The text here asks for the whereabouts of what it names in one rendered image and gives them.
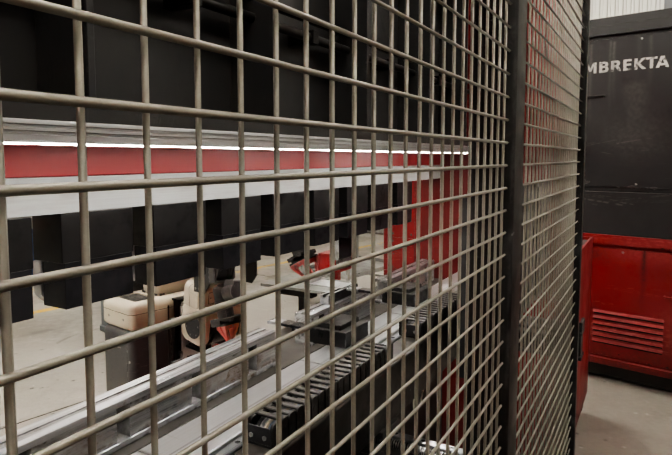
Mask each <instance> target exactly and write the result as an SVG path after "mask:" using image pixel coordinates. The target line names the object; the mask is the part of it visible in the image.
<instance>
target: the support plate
mask: <svg viewBox="0 0 672 455"><path fill-rule="evenodd" d="M298 277H301V276H300V275H294V274H288V275H285V276H282V277H281V283H283V282H286V281H289V280H292V279H295V278H298ZM274 285H275V279H272V280H269V281H266V282H263V283H261V286H265V287H271V286H274ZM302 288H304V282H302V283H299V284H296V285H294V286H291V287H288V288H285V289H287V290H294V291H301V292H304V289H302ZM328 291H330V287H323V286H316V285H312V286H311V285H310V293H315V294H323V293H325V292H328Z"/></svg>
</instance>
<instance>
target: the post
mask: <svg viewBox="0 0 672 455"><path fill-rule="evenodd" d="M509 1H510V2H511V3H512V5H510V4H509V3H508V25H510V26H511V29H510V28H508V27H507V48H508V49H510V50H511V51H510V52H508V51H507V69H506V71H507V72H509V73H510V75H507V74H506V95H508V96H509V97H510V98H509V99H508V98H506V112H505V118H507V119H509V121H505V141H507V142H508V144H505V154H504V164H507V165H508V166H507V167H504V187H507V189H506V190H504V196H503V210H504V209H506V210H507V211H506V212H504V213H503V232H506V234H504V235H503V239H502V255H503V254H504V253H505V254H506V255H505V256H504V257H502V277H503V276H505V278H504V279H502V281H501V299H502V298H503V297H504V298H505V299H504V300H503V301H502V302H501V320H502V319H504V321H503V322H502V323H501V325H500V342H501V341H502V340H503V341H504V343H503V344H502V345H501V346H500V363H501V362H503V365H502V366H501V367H500V369H499V385H500V384H501V383H502V384H503V385H502V387H501V388H500V390H499V405H502V407H501V409H500V410H499V412H498V427H499V426H500V425H501V426H502V428H501V429H500V431H499V433H498V447H501V449H500V451H499V453H498V455H516V420H517V382H518V344H519V305H520V267H521V229H522V191H523V153H524V115H525V77H526V39H527V1H528V0H509Z"/></svg>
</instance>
